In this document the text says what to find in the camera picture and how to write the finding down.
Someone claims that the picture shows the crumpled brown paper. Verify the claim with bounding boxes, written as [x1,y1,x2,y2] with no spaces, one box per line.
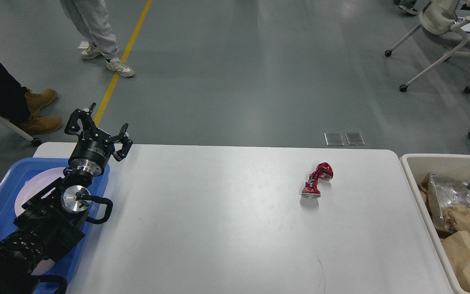
[442,203,470,233]

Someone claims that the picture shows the white office chair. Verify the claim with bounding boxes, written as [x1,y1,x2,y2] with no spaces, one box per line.
[384,0,470,94]

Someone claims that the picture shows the pink plate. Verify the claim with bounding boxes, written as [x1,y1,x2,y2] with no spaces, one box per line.
[14,167,64,216]

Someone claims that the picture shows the beige plastic bin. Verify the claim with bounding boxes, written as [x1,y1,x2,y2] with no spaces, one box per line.
[400,153,470,294]

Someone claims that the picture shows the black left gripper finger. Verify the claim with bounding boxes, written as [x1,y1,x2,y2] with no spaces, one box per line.
[64,102,102,142]
[107,123,133,162]

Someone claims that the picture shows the blue plastic tray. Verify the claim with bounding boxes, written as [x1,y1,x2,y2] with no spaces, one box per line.
[0,158,110,294]

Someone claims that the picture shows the seated person in black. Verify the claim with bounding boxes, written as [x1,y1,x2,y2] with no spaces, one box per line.
[0,63,63,135]

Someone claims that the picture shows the red foil wrapper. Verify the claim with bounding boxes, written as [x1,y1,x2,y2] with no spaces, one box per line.
[301,162,334,199]

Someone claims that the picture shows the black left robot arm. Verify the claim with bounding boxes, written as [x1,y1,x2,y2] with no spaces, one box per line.
[0,103,133,294]

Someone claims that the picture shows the standing person white sneakers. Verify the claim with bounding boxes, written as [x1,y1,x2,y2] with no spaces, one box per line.
[60,0,135,78]

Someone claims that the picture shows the paper scrap on floor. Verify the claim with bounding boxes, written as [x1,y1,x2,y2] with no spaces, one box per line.
[77,41,89,49]

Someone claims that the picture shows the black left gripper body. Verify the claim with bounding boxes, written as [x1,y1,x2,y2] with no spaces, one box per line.
[69,139,115,177]

